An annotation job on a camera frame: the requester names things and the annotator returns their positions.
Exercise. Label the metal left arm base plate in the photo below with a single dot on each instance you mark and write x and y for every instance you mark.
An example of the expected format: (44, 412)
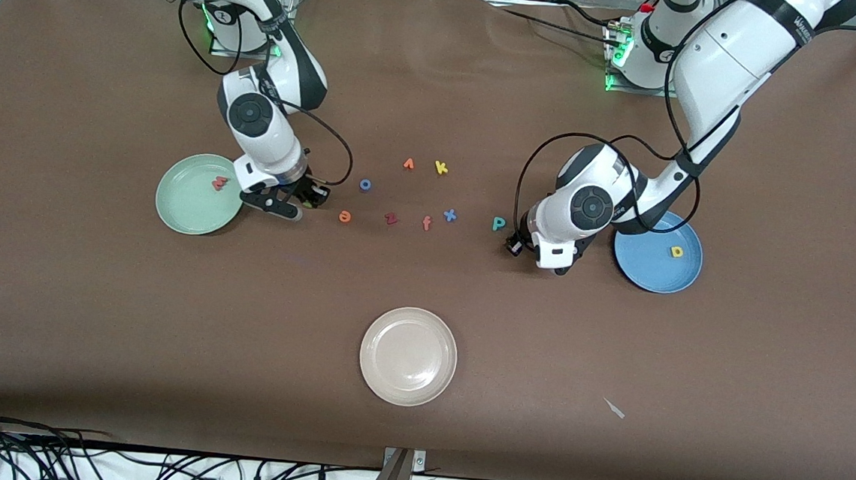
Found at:
(634, 91)

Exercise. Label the salmon foam letter f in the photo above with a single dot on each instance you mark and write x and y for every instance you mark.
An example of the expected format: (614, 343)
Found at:
(426, 223)

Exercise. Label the dark red foam letter z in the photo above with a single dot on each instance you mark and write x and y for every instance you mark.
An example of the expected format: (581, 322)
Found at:
(390, 218)

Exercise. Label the blue plate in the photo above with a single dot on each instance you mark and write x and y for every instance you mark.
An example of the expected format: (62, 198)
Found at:
(659, 275)

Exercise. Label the yellow foam letter k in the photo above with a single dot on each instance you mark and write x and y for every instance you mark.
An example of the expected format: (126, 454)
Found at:
(438, 168)

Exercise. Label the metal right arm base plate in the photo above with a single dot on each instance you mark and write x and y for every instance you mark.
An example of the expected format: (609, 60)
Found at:
(219, 51)

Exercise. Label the beige plate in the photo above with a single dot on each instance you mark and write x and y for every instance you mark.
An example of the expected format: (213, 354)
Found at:
(408, 355)

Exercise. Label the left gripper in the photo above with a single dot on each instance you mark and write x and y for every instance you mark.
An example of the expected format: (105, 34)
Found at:
(521, 238)

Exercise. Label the metal clamp bracket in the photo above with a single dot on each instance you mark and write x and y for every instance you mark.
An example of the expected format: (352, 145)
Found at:
(419, 459)

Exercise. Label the brown table cover sheet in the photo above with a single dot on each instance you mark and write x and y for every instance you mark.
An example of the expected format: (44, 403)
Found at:
(93, 284)

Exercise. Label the blue foam letter x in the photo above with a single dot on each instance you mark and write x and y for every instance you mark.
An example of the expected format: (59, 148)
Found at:
(450, 214)

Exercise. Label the yellow foam letter d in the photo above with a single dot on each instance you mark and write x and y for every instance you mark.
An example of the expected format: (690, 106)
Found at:
(672, 251)

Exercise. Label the small white paper scrap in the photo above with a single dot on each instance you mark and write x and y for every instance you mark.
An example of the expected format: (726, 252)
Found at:
(614, 409)

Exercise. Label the light green plate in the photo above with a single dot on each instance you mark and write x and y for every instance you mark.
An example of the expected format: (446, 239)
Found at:
(193, 205)

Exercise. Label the red foam letter w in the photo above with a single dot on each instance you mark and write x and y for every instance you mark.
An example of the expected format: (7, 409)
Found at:
(219, 183)

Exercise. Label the blue foam letter o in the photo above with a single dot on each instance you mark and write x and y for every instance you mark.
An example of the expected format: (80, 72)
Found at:
(362, 185)

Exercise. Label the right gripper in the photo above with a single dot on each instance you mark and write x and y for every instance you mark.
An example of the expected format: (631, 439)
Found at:
(306, 191)

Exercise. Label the teal foam letter p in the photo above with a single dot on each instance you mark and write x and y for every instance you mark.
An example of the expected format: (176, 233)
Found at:
(494, 224)

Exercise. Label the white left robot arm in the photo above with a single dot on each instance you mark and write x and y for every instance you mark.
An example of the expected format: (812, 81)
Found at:
(727, 57)

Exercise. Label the orange foam letter e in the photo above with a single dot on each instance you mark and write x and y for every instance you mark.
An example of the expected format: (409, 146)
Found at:
(344, 217)

